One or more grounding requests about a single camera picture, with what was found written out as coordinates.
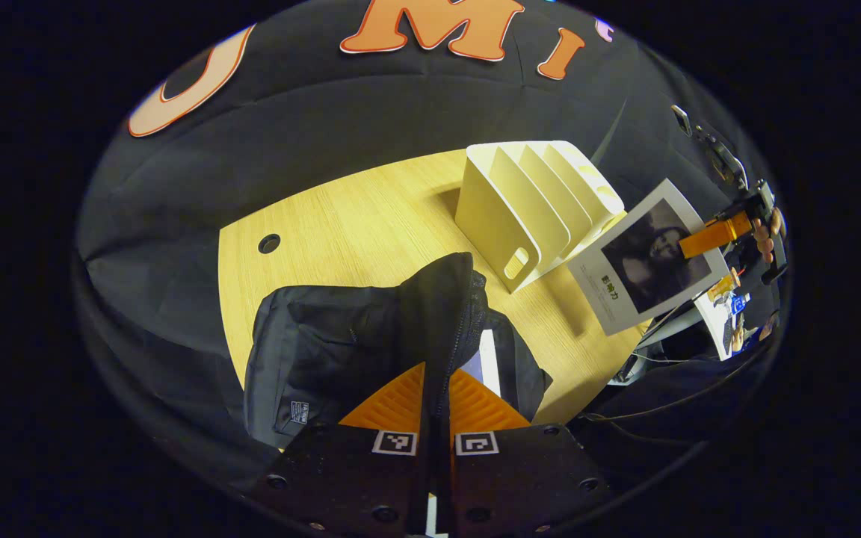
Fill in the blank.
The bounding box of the blue book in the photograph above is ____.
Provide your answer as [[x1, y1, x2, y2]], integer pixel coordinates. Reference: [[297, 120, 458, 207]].
[[460, 329, 503, 398]]

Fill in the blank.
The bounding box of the grey portrait cover book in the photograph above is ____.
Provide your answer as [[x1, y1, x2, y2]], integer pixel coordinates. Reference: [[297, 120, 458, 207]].
[[567, 178, 732, 337]]

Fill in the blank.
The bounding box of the black schoolbag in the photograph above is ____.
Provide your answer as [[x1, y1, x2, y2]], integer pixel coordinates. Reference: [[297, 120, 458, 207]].
[[244, 253, 553, 449]]

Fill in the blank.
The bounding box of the thin grey pole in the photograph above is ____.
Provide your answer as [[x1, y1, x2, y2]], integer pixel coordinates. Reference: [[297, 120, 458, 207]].
[[589, 97, 629, 167]]

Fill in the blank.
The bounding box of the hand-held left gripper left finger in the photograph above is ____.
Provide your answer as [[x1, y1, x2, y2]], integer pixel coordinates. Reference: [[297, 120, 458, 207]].
[[246, 362, 433, 538]]

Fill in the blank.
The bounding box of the white bookshelf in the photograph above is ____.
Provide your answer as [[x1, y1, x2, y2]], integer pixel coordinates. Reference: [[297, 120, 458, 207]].
[[454, 140, 627, 294]]

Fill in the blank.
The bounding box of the black cable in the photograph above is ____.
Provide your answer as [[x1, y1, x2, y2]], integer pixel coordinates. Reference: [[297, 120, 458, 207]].
[[584, 357, 762, 443]]

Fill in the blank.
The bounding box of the white printed paper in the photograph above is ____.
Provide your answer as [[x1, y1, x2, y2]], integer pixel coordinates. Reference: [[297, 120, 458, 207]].
[[694, 288, 747, 362]]

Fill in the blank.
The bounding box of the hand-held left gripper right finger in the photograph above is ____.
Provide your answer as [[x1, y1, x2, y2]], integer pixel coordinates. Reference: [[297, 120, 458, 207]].
[[438, 366, 615, 538]]

